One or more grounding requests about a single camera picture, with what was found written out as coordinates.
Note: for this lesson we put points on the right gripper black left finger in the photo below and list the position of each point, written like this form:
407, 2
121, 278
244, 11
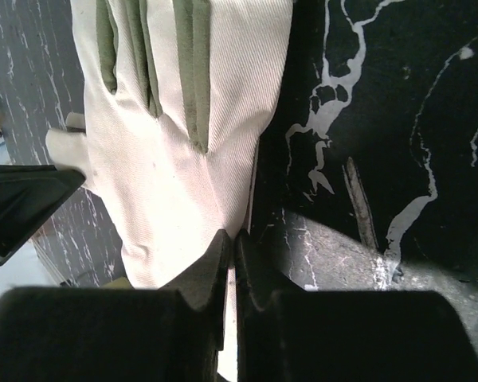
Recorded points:
174, 333

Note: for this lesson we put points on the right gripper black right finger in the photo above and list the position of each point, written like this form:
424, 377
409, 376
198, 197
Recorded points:
286, 333

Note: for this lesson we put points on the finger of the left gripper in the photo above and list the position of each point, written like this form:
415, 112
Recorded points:
29, 196

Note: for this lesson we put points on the grey cuffed glove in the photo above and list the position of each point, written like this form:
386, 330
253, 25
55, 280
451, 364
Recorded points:
176, 97

